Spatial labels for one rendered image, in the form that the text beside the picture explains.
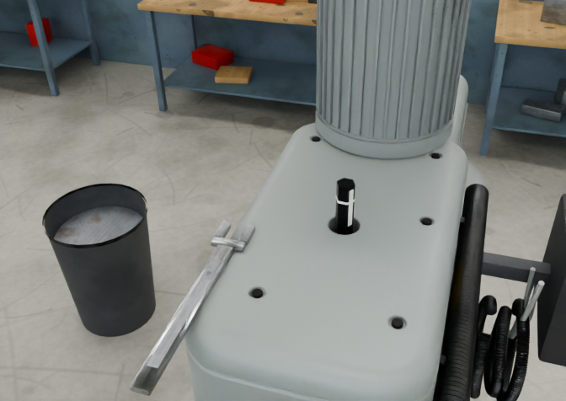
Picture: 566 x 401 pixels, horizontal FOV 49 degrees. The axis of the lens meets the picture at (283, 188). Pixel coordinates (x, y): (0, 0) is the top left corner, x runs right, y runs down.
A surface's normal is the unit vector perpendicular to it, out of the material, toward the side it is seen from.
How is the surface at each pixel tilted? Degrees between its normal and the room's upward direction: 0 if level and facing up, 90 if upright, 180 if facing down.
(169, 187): 0
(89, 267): 94
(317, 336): 0
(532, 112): 90
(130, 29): 90
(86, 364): 0
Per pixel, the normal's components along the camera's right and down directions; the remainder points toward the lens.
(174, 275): -0.02, -0.82
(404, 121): 0.13, 0.56
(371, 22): -0.44, 0.52
